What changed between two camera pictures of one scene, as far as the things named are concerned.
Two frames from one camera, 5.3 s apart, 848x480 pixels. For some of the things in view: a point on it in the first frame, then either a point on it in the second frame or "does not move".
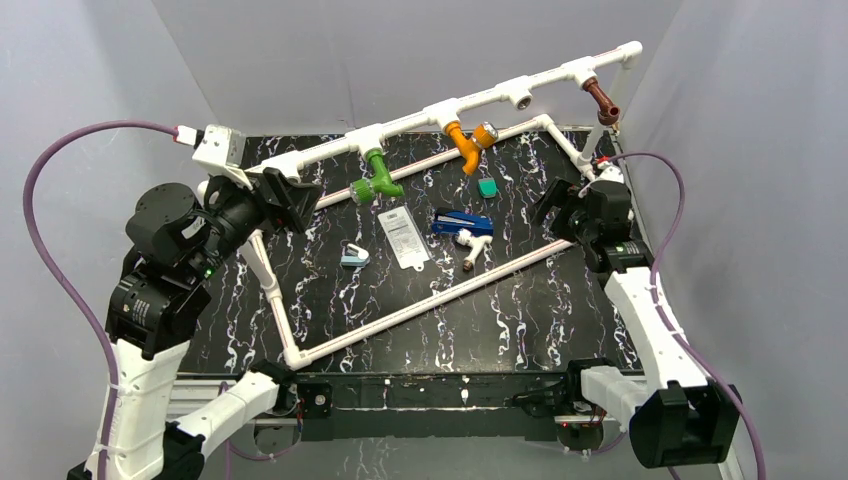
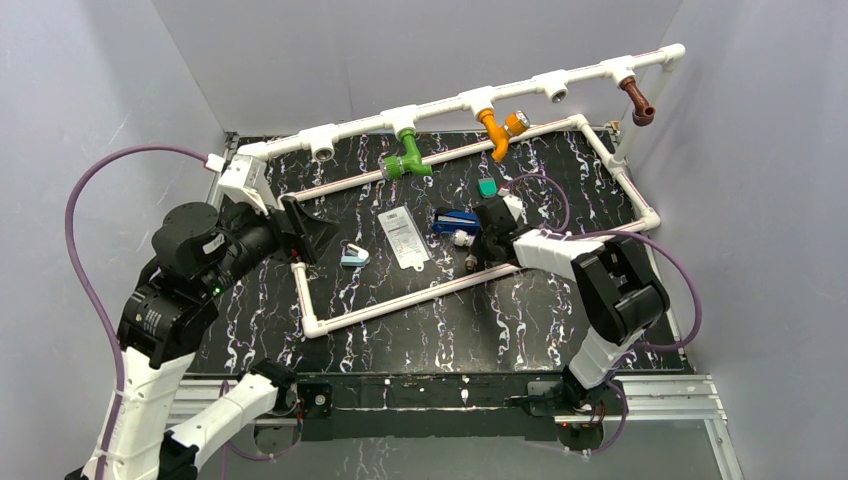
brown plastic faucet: [607, 113] to [643, 114]
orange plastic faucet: [484, 136] to [516, 123]
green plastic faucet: [362, 190] to [411, 161]
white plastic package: [404, 238] does not move
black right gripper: [564, 195] to [480, 252]
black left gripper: [297, 199] to [301, 235]
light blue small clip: [355, 257] does not move
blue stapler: [450, 220] does not move
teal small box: [487, 187] does not move
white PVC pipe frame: [375, 136] to [655, 59]
